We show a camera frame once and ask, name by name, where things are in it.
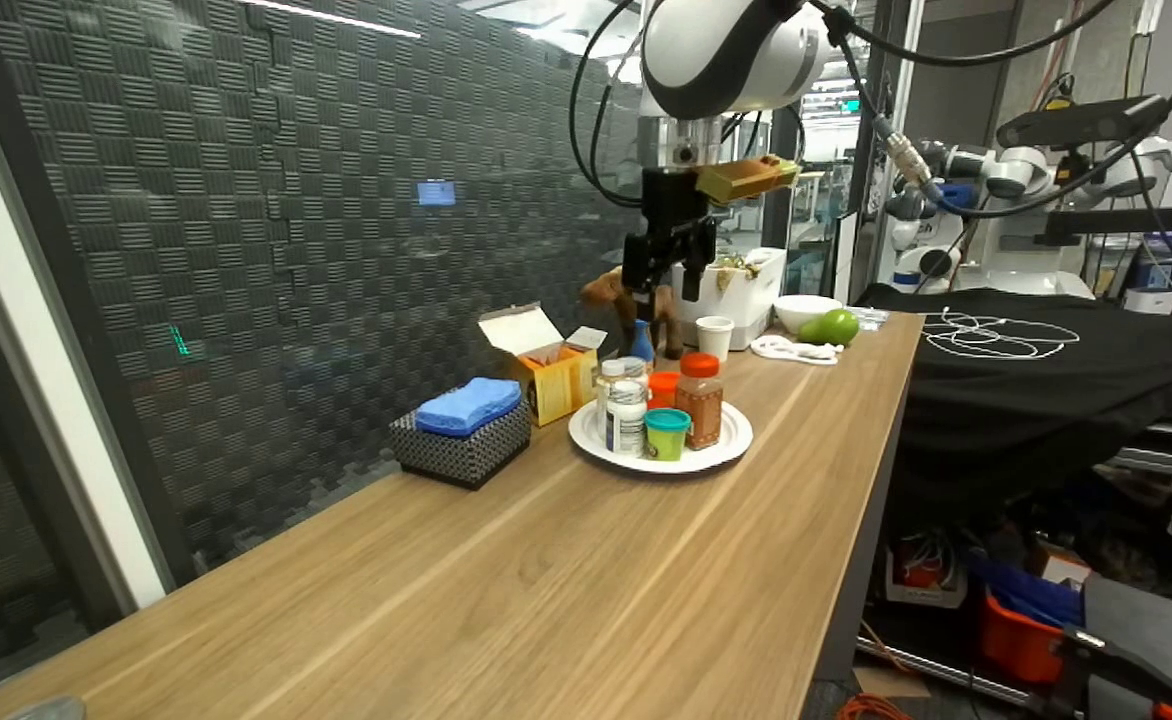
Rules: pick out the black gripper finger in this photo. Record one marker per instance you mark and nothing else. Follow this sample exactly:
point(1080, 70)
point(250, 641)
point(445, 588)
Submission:
point(695, 277)
point(640, 296)

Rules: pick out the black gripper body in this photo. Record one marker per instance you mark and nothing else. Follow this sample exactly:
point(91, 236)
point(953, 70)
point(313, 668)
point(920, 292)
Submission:
point(676, 226)

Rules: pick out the blue glue bottle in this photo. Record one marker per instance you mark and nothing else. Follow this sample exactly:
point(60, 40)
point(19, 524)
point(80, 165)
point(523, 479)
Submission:
point(640, 343)

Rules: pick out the green label pill bottle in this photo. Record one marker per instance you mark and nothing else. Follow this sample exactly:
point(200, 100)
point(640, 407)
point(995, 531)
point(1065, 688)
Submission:
point(622, 370)

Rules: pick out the orange lid yellow tub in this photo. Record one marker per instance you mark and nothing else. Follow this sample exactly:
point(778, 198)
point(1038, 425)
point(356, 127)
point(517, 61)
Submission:
point(665, 390)

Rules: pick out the small white pill bottle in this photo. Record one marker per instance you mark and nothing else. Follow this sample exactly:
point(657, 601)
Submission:
point(626, 419)

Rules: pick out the orange lid spice jar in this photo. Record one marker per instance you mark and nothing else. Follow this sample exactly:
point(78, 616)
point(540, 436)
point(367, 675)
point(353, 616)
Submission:
point(703, 397)

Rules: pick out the teal lid green tub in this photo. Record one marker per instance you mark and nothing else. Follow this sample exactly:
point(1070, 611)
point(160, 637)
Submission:
point(665, 434)

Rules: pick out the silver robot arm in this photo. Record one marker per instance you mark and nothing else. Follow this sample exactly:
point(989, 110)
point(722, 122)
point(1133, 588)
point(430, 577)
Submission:
point(699, 61)

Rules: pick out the brown moose plushie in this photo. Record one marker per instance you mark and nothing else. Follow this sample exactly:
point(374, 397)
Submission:
point(606, 292)

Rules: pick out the white paper plate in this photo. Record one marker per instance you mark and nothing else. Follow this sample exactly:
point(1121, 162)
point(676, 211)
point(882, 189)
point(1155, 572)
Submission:
point(735, 443)

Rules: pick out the grey white appliance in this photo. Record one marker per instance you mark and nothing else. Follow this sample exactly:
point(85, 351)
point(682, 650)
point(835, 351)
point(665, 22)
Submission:
point(736, 285)

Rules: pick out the white paper cup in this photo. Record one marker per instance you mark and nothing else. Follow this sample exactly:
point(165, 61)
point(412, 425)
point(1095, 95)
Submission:
point(714, 333)

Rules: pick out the yellow open cardboard box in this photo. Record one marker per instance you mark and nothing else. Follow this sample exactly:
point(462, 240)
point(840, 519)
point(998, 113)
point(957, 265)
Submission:
point(552, 367)

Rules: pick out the green bowl object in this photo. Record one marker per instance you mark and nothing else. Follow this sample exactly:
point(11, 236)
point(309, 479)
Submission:
point(830, 331)

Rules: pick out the blue folded cloth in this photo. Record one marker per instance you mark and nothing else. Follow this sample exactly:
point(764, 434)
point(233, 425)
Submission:
point(468, 407)

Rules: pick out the black cloth covered table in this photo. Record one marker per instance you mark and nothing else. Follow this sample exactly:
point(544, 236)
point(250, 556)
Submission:
point(1013, 395)

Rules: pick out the red bucket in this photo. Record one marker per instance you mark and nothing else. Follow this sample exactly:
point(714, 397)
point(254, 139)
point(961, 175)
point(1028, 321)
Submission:
point(1022, 634)

